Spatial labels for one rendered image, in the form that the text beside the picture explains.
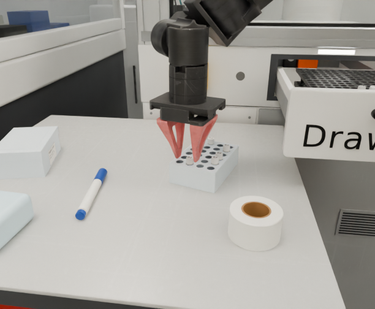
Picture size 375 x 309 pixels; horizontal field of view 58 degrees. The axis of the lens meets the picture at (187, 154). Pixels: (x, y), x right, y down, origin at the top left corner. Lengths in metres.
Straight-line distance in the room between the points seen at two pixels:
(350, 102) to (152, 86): 0.51
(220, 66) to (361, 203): 0.54
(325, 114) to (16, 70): 0.78
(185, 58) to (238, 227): 0.24
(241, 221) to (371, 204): 0.67
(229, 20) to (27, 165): 0.41
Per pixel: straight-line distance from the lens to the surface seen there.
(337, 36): 0.89
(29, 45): 1.09
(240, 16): 0.51
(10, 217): 0.50
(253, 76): 0.87
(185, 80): 0.49
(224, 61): 0.86
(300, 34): 0.86
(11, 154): 0.66
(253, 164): 0.67
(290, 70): 0.89
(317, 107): 0.55
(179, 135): 0.56
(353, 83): 0.75
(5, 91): 0.99
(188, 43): 0.48
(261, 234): 0.44
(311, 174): 0.98
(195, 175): 0.56
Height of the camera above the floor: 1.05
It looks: 25 degrees down
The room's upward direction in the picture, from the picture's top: straight up
